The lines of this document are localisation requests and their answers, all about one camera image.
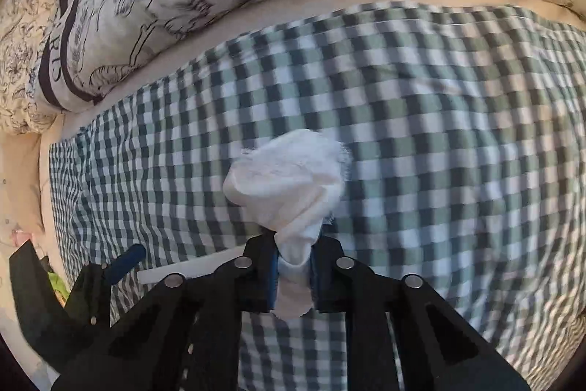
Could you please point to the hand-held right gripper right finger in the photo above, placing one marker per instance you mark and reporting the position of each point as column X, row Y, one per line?
column 316, row 276

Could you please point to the green white checked cloth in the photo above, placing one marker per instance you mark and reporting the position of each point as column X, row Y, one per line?
column 435, row 143

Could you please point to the green yellow object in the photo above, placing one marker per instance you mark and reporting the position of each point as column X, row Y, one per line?
column 57, row 285

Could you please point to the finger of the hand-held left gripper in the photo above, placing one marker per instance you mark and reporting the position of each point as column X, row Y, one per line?
column 41, row 313
column 123, row 262

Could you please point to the white cylindrical flashlight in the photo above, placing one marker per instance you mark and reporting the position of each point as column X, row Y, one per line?
column 293, row 189

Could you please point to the small pink object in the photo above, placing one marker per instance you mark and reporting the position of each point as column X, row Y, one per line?
column 18, row 237

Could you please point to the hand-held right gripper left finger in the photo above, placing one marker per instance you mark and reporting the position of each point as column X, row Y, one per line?
column 273, row 276

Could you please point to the white toothbrush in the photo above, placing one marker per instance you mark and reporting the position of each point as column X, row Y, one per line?
column 192, row 269

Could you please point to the beige mattress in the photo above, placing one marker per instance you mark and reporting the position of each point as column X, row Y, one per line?
column 27, row 189

